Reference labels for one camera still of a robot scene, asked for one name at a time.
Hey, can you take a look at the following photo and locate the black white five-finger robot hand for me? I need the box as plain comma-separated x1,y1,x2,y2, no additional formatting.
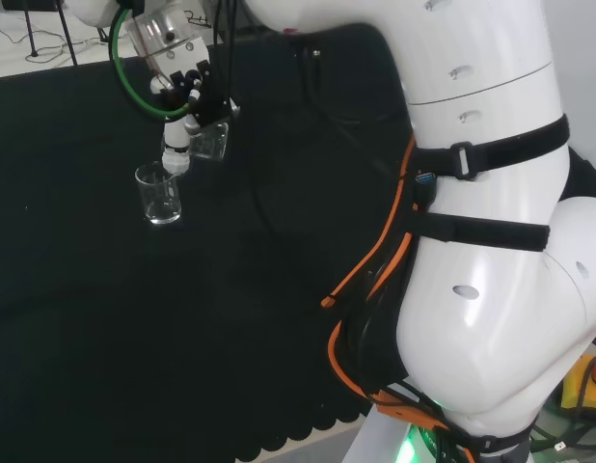
149,59,242,177

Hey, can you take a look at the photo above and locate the small clear glass beaker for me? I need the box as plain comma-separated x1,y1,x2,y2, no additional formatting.
187,122,230,162

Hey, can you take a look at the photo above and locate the large clear glass beaker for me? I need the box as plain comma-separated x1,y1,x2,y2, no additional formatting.
134,162,184,226

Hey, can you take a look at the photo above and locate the black tripod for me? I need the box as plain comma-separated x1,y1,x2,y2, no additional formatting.
21,0,80,68

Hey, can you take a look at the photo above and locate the black bench cloth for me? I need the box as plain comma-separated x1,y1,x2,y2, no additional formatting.
0,22,418,463

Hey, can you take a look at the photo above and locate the yellow stop button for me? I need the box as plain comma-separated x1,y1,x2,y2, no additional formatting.
559,345,596,422

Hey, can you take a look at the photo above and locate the green cable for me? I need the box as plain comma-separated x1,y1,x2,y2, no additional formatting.
110,5,192,120

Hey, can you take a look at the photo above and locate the orange cable with loose end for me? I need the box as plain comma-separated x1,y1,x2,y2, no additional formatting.
320,136,418,309

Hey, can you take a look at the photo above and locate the orange cable bundle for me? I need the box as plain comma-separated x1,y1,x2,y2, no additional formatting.
327,230,475,463

